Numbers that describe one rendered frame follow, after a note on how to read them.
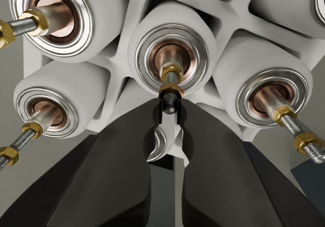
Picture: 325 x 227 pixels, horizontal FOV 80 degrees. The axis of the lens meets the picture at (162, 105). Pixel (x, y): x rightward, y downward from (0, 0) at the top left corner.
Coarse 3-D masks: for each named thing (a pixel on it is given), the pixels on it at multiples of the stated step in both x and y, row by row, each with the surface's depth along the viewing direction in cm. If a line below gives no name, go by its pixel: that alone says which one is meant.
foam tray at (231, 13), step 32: (160, 0) 33; (192, 0) 23; (224, 0) 26; (128, 32) 26; (224, 32) 25; (256, 32) 25; (288, 32) 25; (32, 64) 29; (96, 64) 28; (192, 96) 30; (96, 128) 35; (256, 128) 33
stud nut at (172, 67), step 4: (172, 64) 17; (164, 68) 17; (168, 68) 16; (172, 68) 16; (176, 68) 17; (164, 72) 17; (176, 72) 17; (180, 72) 17; (164, 76) 17; (180, 76) 17; (164, 80) 17
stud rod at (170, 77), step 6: (168, 72) 17; (174, 72) 17; (168, 78) 16; (174, 78) 16; (168, 96) 13; (174, 96) 13; (168, 102) 12; (174, 102) 12; (162, 108) 13; (168, 108) 12; (174, 108) 12
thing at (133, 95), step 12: (132, 84) 31; (120, 96) 30; (132, 96) 27; (144, 96) 27; (156, 96) 28; (120, 108) 25; (132, 108) 24; (108, 120) 26; (168, 120) 26; (168, 132) 25; (168, 144) 26
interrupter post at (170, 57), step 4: (168, 52) 19; (172, 52) 19; (164, 56) 19; (168, 56) 18; (172, 56) 18; (176, 56) 19; (180, 56) 20; (164, 60) 18; (168, 60) 17; (172, 60) 17; (176, 60) 17; (180, 60) 18; (164, 64) 17; (168, 64) 17; (176, 64) 17; (180, 64) 17; (160, 68) 17; (180, 68) 17; (160, 72) 18; (160, 76) 18
